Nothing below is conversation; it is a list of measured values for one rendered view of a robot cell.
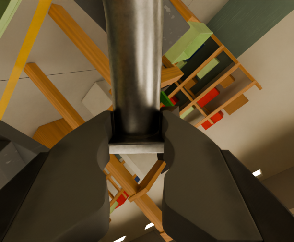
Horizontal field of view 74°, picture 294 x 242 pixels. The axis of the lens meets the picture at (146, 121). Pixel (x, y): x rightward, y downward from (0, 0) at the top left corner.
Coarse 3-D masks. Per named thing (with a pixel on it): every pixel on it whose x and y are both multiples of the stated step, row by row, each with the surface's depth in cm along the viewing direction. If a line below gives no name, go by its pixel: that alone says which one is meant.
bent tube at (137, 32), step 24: (120, 0) 9; (144, 0) 9; (120, 24) 9; (144, 24) 9; (120, 48) 10; (144, 48) 9; (120, 72) 10; (144, 72) 10; (120, 96) 11; (144, 96) 11; (120, 120) 12; (144, 120) 11; (120, 144) 11; (144, 144) 11
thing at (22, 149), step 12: (0, 120) 15; (0, 132) 15; (12, 132) 15; (0, 144) 15; (12, 144) 15; (24, 144) 16; (36, 144) 16; (0, 156) 14; (12, 156) 15; (24, 156) 16; (0, 168) 14; (12, 168) 15; (0, 180) 15
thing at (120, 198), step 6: (120, 162) 693; (108, 174) 568; (138, 180) 641; (114, 186) 568; (108, 192) 587; (120, 192) 558; (114, 198) 532; (120, 198) 553; (126, 198) 566; (114, 204) 530; (120, 204) 554
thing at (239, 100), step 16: (224, 48) 478; (176, 64) 545; (208, 64) 509; (240, 64) 475; (192, 80) 540; (224, 80) 507; (192, 96) 590; (208, 96) 534; (240, 96) 505; (208, 112) 585
